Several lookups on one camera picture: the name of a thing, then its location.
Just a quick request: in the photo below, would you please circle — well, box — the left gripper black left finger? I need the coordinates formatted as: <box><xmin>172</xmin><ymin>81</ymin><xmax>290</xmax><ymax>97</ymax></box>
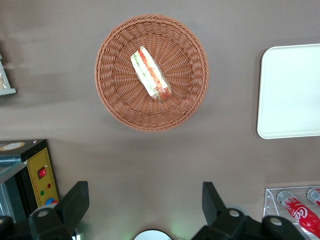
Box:
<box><xmin>0</xmin><ymin>180</ymin><xmax>90</xmax><ymax>240</ymax></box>

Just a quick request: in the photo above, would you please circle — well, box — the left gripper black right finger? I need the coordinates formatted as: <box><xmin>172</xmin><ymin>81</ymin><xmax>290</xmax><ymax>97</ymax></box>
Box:
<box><xmin>192</xmin><ymin>181</ymin><xmax>306</xmax><ymax>240</ymax></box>

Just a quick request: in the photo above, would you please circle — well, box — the triangle sandwich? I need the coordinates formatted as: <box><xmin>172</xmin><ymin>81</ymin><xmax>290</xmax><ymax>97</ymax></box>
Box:
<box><xmin>129</xmin><ymin>45</ymin><xmax>173</xmax><ymax>104</ymax></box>

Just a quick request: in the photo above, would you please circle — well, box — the grey snack display tray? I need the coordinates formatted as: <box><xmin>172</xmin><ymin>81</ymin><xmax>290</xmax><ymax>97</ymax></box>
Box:
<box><xmin>0</xmin><ymin>53</ymin><xmax>18</xmax><ymax>97</ymax></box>

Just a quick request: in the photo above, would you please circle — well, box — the cream plastic serving tray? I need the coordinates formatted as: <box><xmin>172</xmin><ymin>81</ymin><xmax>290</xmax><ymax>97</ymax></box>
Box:
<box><xmin>256</xmin><ymin>43</ymin><xmax>320</xmax><ymax>140</ymax></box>

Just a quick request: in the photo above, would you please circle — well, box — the round brown wicker basket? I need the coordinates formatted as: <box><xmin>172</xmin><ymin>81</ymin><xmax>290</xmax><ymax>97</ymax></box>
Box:
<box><xmin>94</xmin><ymin>13</ymin><xmax>210</xmax><ymax>133</ymax></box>

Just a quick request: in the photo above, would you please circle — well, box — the black food warmer machine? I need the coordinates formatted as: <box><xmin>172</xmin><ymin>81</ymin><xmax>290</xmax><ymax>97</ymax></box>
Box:
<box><xmin>0</xmin><ymin>139</ymin><xmax>60</xmax><ymax>223</ymax></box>

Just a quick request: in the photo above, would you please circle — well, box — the clear acrylic bottle rack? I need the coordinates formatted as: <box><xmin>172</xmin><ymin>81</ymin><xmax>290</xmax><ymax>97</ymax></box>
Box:
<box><xmin>262</xmin><ymin>184</ymin><xmax>320</xmax><ymax>240</ymax></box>

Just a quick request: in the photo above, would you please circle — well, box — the red cola bottle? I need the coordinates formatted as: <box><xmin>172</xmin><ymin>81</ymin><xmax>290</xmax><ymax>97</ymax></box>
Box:
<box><xmin>276</xmin><ymin>190</ymin><xmax>320</xmax><ymax>240</ymax></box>
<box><xmin>306</xmin><ymin>186</ymin><xmax>320</xmax><ymax>208</ymax></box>

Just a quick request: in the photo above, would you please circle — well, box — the clear bag of crackers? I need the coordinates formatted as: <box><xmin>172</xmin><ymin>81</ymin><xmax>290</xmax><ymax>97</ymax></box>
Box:
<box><xmin>0</xmin><ymin>67</ymin><xmax>9</xmax><ymax>91</ymax></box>

